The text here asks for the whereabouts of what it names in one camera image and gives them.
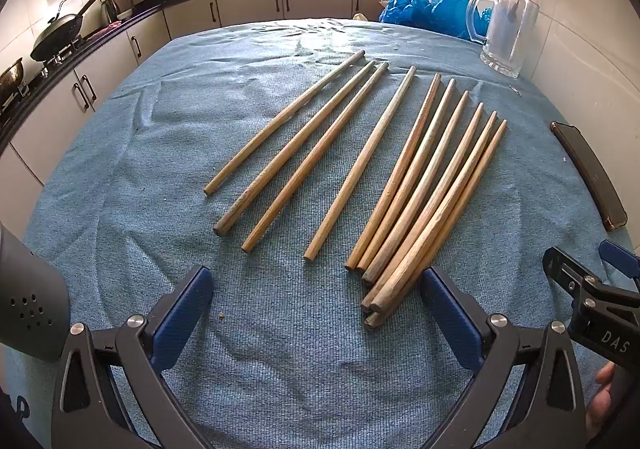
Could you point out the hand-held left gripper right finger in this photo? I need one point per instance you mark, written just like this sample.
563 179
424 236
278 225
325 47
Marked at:
450 314

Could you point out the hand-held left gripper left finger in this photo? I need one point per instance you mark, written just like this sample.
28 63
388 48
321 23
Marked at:
182 311

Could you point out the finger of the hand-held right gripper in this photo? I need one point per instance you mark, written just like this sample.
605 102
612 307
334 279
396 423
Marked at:
622 261
567 271

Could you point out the row of wooden chopsticks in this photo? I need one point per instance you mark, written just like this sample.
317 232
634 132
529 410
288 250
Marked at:
425 209

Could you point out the person's right hand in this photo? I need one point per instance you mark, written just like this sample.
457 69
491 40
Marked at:
600 404

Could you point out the black smartphone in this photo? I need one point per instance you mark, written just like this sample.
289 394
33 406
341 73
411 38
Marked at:
590 174

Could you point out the blue towel table cover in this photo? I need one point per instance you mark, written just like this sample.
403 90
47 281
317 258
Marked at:
280 369

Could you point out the dark grey perforated device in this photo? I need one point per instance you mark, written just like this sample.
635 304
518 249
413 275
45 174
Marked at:
30 289

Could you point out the clear glass mug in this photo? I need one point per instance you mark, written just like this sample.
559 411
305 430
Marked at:
510 39

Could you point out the brass pot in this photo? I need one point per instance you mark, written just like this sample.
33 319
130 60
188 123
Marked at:
10 79

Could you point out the blue plastic bag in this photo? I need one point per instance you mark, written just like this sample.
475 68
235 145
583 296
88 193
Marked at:
430 4

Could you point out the black kitchen countertop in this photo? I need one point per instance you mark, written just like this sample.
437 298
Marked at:
150 9

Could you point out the black wok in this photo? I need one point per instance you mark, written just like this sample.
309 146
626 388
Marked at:
57 31

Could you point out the steel kettle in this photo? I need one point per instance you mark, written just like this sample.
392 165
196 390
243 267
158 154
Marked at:
110 11

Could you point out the beige kitchen base cabinets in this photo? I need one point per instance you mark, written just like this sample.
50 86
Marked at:
250 6

